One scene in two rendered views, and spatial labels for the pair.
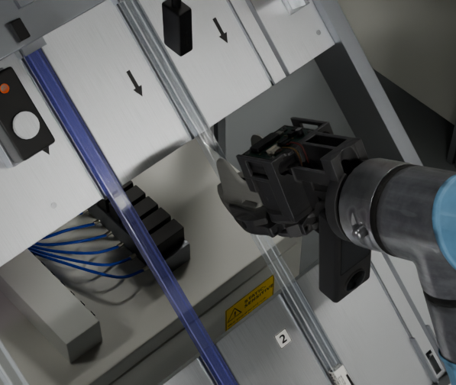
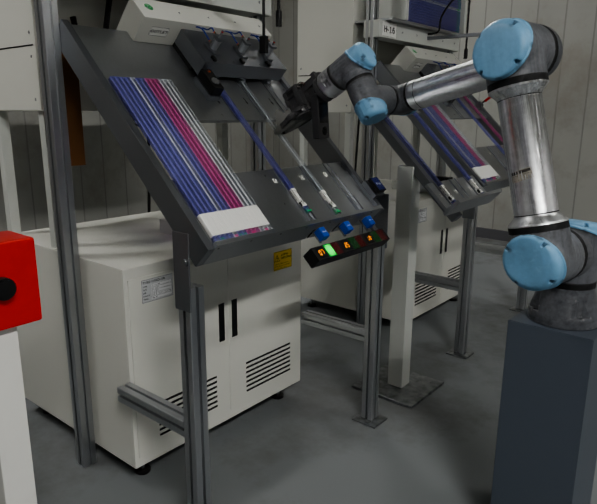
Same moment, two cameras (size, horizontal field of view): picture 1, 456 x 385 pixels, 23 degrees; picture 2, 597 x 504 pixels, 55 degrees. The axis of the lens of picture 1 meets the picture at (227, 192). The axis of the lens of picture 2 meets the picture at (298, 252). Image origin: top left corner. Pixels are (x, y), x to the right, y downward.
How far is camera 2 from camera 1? 1.27 m
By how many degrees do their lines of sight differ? 37
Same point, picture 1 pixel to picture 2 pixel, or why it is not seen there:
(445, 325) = (354, 88)
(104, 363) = not seen: hidden behind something
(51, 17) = (222, 61)
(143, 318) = not seen: hidden behind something
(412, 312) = (346, 191)
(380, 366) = (337, 199)
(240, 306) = (279, 256)
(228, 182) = (279, 117)
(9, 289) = not seen: hidden behind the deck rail
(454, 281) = (354, 69)
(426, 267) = (345, 70)
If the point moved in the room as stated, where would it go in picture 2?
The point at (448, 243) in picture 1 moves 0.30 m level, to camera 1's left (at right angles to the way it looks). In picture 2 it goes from (350, 54) to (228, 51)
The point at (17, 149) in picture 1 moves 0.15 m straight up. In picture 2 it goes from (213, 85) to (211, 25)
